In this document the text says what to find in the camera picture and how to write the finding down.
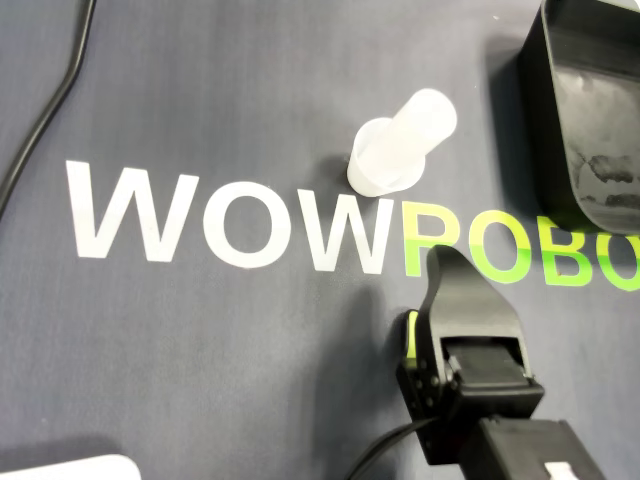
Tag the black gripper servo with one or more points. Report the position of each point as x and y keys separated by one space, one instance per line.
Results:
x=485 y=370

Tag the short white plastic cup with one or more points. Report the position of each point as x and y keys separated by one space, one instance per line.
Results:
x=362 y=176

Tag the dark WOWROBO printed mat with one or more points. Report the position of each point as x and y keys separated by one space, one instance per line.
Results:
x=200 y=350

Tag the dark grey metal tray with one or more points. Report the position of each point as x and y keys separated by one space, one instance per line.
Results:
x=595 y=100

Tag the white desk lamp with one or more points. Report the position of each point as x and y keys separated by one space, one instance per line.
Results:
x=75 y=470

